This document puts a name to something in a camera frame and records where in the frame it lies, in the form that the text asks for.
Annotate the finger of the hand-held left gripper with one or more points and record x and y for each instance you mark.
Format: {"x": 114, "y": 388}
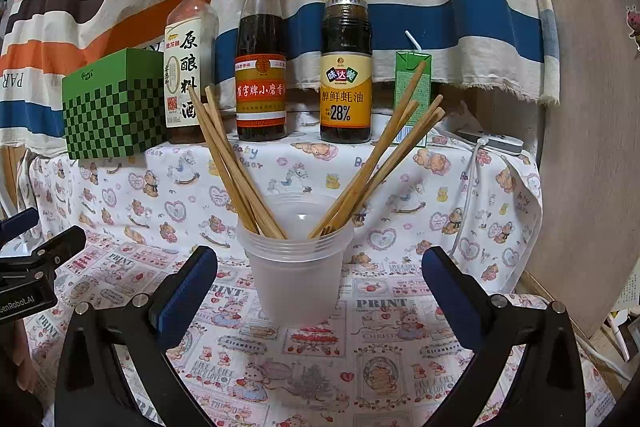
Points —
{"x": 60, "y": 242}
{"x": 20, "y": 219}

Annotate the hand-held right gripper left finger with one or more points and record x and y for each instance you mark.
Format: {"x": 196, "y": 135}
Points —
{"x": 187, "y": 292}

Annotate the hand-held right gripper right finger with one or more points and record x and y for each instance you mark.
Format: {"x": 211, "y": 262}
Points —
{"x": 450, "y": 292}

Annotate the translucent plastic cup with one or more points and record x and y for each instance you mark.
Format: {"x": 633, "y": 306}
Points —
{"x": 295, "y": 287}

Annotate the bunch of wooden chopsticks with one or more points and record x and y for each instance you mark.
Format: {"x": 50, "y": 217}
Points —
{"x": 350, "y": 199}

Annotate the bear print tablecloth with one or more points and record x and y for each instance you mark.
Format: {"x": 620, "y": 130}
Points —
{"x": 300, "y": 357}

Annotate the green checkered box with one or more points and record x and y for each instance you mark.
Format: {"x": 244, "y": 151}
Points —
{"x": 115, "y": 122}

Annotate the white power strip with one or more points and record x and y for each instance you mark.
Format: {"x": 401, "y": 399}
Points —
{"x": 500, "y": 142}

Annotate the brown wooden board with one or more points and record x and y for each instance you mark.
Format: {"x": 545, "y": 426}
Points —
{"x": 585, "y": 157}

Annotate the red-capped dark oil bottle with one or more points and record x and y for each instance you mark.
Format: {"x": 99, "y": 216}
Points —
{"x": 260, "y": 97}

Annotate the clear white-label wine bottle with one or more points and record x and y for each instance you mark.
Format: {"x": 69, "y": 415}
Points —
{"x": 182, "y": 72}

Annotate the yellow-label dark sauce bottle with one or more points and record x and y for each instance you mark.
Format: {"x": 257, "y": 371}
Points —
{"x": 345, "y": 102}

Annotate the green drink carton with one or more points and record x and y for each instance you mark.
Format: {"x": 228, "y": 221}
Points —
{"x": 402, "y": 67}

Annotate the white bent straw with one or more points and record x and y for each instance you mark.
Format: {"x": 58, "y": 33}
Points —
{"x": 410, "y": 38}

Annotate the cartoon wall sticker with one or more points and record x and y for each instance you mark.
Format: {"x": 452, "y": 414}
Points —
{"x": 634, "y": 24}

